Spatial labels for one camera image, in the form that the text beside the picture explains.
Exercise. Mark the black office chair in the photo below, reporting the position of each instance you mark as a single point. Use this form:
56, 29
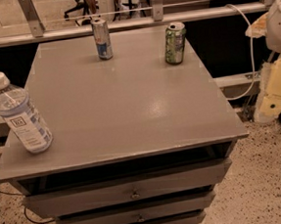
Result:
88, 7

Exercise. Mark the middle grey drawer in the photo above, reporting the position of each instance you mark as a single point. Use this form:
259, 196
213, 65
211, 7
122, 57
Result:
141, 211

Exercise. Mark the silver blue redbull can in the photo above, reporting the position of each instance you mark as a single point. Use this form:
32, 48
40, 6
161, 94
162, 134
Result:
102, 39

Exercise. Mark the green soda can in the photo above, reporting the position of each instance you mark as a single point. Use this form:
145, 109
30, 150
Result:
174, 43

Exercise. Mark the clear blue-label plastic bottle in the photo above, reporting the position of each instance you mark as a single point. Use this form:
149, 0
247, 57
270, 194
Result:
21, 115

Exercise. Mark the metal railing frame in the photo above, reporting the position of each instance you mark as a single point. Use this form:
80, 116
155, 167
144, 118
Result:
31, 21

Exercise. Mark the grey drawer cabinet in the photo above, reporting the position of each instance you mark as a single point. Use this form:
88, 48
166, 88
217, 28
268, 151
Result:
118, 118

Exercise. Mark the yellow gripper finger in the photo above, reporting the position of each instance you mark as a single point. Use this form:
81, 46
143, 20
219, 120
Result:
258, 28
268, 104

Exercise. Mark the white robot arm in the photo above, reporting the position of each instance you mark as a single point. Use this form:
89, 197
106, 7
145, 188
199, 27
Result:
273, 35

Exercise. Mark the top grey drawer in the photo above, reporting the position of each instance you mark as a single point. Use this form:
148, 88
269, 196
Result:
135, 188

